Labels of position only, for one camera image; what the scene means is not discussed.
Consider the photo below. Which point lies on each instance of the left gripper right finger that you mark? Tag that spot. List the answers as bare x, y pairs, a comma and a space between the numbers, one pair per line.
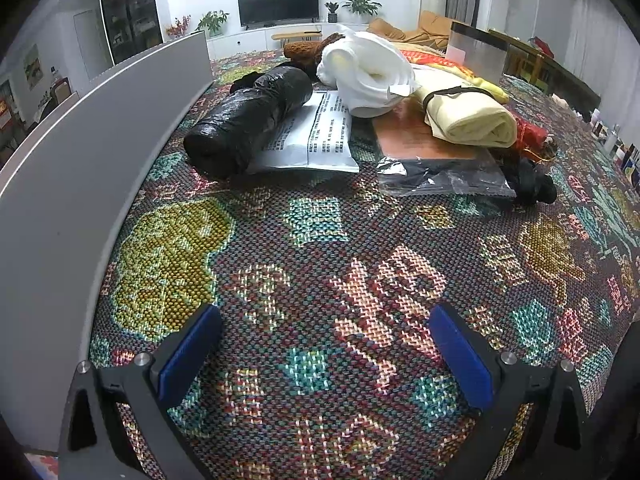
555, 442

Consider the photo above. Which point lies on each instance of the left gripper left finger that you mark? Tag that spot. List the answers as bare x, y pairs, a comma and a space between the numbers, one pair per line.
93, 441

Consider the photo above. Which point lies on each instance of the black plastic roll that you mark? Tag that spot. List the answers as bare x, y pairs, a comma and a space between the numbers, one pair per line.
223, 142

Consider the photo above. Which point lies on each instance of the cream towel with strap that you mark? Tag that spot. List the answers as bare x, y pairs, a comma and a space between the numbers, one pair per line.
460, 112

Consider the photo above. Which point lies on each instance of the white printed plastic package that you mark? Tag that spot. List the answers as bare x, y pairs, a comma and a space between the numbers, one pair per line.
314, 137

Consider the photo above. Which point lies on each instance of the white cloth bundle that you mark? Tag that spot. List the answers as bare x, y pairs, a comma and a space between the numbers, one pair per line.
369, 73

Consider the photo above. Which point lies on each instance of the red yellow fish plush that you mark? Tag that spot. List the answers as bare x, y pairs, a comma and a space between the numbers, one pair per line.
424, 56

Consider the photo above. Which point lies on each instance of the brown knitted scarf bundle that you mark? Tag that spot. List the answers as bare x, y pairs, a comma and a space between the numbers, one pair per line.
307, 55

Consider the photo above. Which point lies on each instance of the black velvet cloth bundle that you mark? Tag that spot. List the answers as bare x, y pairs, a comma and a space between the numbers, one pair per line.
246, 81

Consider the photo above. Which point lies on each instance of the colourful woven table cloth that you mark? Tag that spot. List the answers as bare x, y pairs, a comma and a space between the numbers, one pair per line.
326, 368

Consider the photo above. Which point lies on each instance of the small black cloth item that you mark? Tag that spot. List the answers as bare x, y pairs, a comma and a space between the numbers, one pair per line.
529, 183

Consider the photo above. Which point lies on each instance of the grey storage bin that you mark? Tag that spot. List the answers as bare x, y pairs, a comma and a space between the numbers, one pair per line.
64, 196

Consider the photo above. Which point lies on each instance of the orange card in clear bag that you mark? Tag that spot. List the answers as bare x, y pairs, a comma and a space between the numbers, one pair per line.
412, 161

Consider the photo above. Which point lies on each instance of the dark wooden bench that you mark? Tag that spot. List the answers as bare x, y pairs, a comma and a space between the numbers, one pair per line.
574, 91

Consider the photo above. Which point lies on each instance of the wooden chair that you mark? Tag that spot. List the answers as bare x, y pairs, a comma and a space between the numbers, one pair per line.
526, 62

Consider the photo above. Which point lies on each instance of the clear plastic container black lid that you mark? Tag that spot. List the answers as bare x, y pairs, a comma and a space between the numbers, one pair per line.
478, 51

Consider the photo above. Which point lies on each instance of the red flower vase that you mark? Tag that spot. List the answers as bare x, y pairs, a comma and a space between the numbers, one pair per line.
179, 28

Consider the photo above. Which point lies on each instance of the orange lounge chair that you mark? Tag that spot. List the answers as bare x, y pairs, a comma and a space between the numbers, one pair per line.
433, 31

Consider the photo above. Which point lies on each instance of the white tv cabinet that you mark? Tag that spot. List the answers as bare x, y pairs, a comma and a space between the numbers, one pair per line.
259, 39

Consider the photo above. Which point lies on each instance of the dark glass display cabinet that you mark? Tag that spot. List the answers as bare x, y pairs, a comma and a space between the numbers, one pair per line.
131, 27

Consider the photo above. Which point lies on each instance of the left green potted plant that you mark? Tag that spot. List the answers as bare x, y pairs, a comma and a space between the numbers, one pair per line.
212, 23

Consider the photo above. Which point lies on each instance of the wooden side table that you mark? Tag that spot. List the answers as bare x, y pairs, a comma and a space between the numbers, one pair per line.
284, 38

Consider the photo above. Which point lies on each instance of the black flat television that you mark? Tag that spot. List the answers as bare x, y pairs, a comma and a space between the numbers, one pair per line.
261, 12

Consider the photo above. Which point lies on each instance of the large green potted plant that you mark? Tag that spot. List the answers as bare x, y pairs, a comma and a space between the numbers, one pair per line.
364, 10

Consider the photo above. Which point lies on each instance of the small potted plant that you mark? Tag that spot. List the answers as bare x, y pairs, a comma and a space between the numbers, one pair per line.
332, 8

